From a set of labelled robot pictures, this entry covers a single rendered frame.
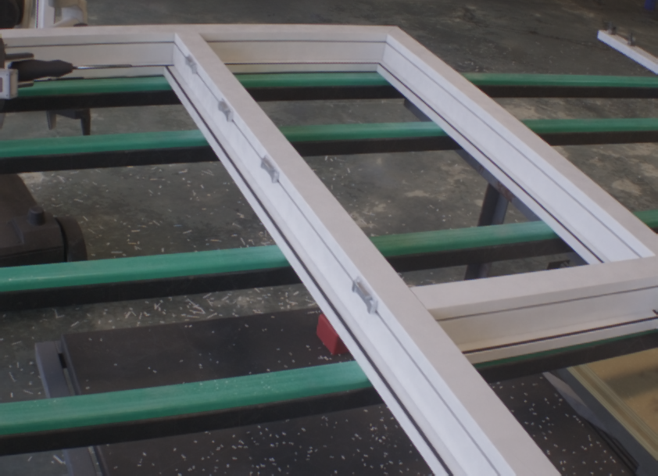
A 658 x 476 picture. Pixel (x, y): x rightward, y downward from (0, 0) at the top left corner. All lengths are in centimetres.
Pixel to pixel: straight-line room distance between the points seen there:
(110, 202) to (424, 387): 219
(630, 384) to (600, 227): 31
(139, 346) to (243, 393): 52
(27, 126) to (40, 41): 190
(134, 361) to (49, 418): 53
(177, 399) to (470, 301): 33
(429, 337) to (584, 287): 24
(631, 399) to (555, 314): 41
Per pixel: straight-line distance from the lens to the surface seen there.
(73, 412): 95
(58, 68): 155
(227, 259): 119
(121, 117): 365
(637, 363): 162
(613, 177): 396
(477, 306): 107
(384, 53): 188
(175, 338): 151
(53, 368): 148
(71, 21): 227
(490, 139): 158
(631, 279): 121
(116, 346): 148
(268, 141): 133
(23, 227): 251
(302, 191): 121
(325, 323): 152
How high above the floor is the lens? 149
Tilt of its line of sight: 28 degrees down
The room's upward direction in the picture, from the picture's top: 9 degrees clockwise
